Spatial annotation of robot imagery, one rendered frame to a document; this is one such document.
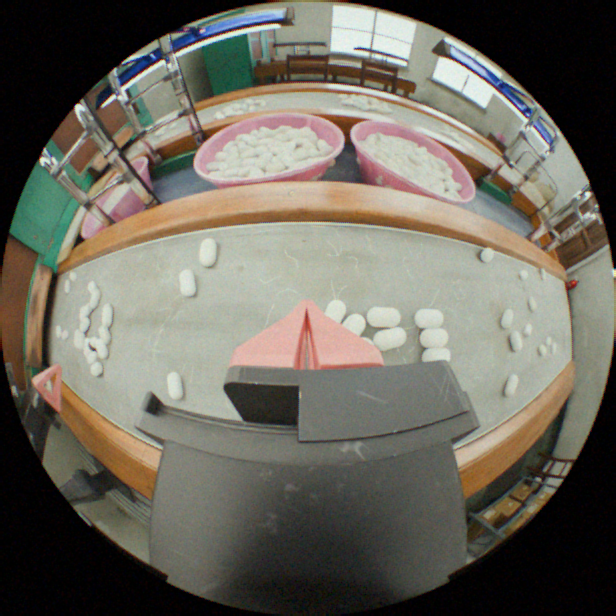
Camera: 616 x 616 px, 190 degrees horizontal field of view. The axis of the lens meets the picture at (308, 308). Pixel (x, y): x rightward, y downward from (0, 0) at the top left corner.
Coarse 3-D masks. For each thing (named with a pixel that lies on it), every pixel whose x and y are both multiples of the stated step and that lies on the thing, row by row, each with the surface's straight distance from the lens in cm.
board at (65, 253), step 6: (108, 174) 84; (102, 180) 85; (96, 186) 88; (102, 186) 80; (90, 192) 91; (96, 192) 79; (84, 216) 74; (78, 228) 73; (72, 240) 71; (72, 246) 71; (60, 252) 84; (66, 252) 72; (60, 258) 79; (66, 258) 71
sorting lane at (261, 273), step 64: (128, 256) 38; (192, 256) 27; (256, 256) 23; (320, 256) 22; (384, 256) 24; (448, 256) 30; (64, 320) 65; (128, 320) 33; (192, 320) 24; (256, 320) 21; (448, 320) 26; (512, 320) 40; (128, 384) 33; (192, 384) 24
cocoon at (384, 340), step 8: (392, 328) 20; (400, 328) 20; (376, 336) 20; (384, 336) 19; (392, 336) 20; (400, 336) 20; (376, 344) 20; (384, 344) 19; (392, 344) 20; (400, 344) 20
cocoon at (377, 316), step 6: (372, 312) 20; (378, 312) 19; (384, 312) 20; (390, 312) 20; (396, 312) 20; (372, 318) 19; (378, 318) 19; (384, 318) 20; (390, 318) 20; (396, 318) 20; (372, 324) 20; (378, 324) 20; (384, 324) 20; (390, 324) 20; (396, 324) 20
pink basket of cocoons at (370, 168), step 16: (352, 128) 43; (368, 128) 49; (384, 128) 52; (400, 128) 54; (368, 160) 36; (448, 160) 54; (368, 176) 39; (384, 176) 34; (400, 176) 32; (464, 176) 50; (416, 192) 34; (432, 192) 33; (464, 192) 46
